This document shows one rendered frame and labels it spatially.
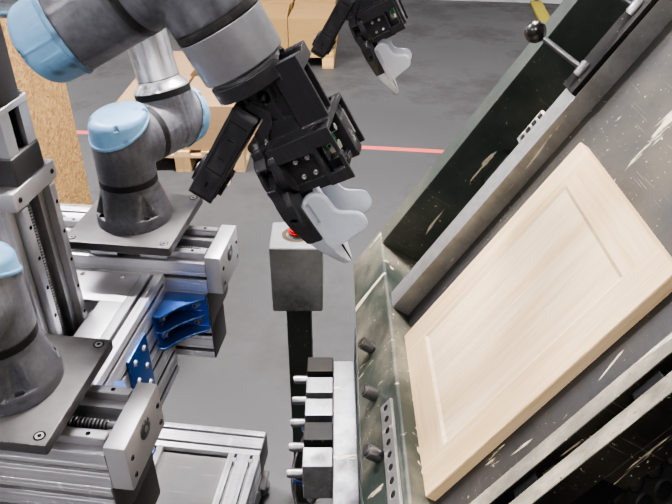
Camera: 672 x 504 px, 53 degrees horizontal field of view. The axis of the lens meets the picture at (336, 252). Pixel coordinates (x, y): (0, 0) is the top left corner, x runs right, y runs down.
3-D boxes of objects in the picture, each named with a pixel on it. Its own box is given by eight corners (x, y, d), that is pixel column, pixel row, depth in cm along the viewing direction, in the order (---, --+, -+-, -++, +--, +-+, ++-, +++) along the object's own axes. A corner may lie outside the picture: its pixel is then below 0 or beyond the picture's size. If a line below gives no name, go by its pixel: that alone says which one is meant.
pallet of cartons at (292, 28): (262, 30, 654) (259, -13, 632) (350, 34, 643) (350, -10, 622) (229, 66, 560) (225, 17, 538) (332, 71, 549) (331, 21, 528)
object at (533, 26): (581, 82, 117) (521, 34, 119) (597, 64, 115) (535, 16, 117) (579, 83, 113) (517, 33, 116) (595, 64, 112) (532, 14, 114)
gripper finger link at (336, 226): (387, 265, 64) (341, 187, 60) (332, 282, 66) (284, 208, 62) (390, 245, 66) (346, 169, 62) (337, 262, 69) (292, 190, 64)
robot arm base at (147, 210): (85, 232, 137) (75, 188, 132) (115, 197, 149) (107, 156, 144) (157, 237, 135) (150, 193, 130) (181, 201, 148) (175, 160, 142)
